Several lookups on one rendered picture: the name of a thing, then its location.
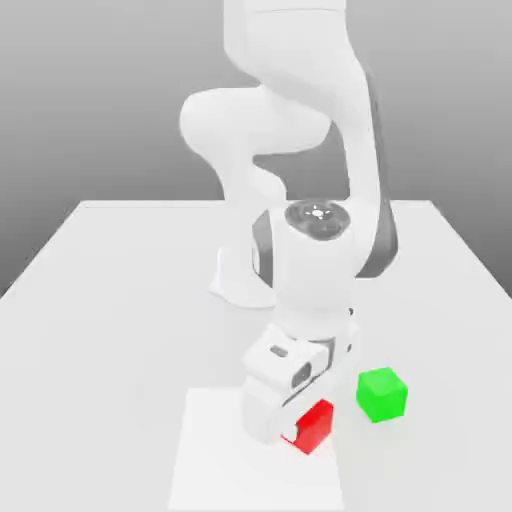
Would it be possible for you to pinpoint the small red cube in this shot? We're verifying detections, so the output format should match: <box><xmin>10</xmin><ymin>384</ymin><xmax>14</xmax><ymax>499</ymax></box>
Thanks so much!
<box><xmin>280</xmin><ymin>398</ymin><xmax>335</xmax><ymax>456</ymax></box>

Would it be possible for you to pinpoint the small green cube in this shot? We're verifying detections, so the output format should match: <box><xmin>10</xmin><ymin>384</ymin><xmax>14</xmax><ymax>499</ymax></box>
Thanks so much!
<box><xmin>355</xmin><ymin>366</ymin><xmax>410</xmax><ymax>424</ymax></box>

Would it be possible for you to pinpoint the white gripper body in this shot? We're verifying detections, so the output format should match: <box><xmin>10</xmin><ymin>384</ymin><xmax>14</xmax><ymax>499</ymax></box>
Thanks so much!
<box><xmin>239</xmin><ymin>318</ymin><xmax>360</xmax><ymax>446</ymax></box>

